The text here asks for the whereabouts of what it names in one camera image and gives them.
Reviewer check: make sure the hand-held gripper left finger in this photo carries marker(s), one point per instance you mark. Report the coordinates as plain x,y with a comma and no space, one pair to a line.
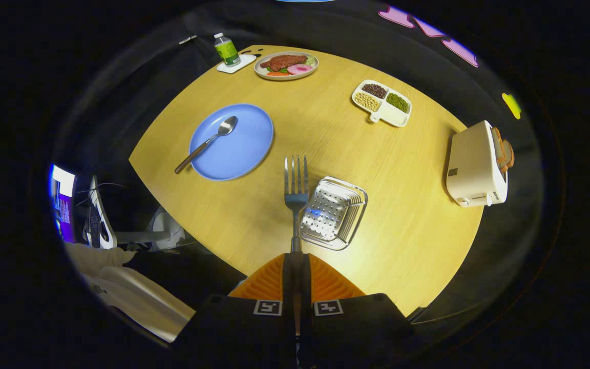
287,279

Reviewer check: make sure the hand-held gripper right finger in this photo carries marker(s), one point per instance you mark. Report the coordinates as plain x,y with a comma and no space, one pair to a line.
307,279

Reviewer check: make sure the perforated metal basket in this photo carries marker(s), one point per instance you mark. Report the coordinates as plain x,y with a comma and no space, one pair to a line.
333,215

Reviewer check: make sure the pale grey furniture piece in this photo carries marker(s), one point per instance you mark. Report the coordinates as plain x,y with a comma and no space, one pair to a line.
164,230

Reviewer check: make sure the blue round plate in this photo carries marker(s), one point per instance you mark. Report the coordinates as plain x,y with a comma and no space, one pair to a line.
244,148

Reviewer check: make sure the person's light clothing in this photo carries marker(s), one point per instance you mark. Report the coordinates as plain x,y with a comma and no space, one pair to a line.
136,302

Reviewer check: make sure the white divided dish of beans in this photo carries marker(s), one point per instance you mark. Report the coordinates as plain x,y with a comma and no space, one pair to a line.
396,118

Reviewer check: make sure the white toaster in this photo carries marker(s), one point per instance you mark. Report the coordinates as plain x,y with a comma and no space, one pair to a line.
474,164

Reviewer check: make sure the plate of meat and vegetables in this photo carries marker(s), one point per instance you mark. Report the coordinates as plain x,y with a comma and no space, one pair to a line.
285,62

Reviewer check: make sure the white square coaster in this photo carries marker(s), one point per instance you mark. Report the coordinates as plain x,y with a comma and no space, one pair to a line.
245,62

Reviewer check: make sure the brown toast slice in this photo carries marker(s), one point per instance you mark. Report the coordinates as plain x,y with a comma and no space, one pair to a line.
509,154
498,148

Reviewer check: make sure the lit computer monitor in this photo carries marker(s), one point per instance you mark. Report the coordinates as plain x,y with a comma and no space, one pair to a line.
64,205

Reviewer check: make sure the green label water bottle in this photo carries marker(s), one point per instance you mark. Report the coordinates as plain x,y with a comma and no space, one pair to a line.
227,51

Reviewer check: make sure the silver cloth clip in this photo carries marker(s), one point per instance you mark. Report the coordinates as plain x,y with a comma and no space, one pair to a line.
188,39

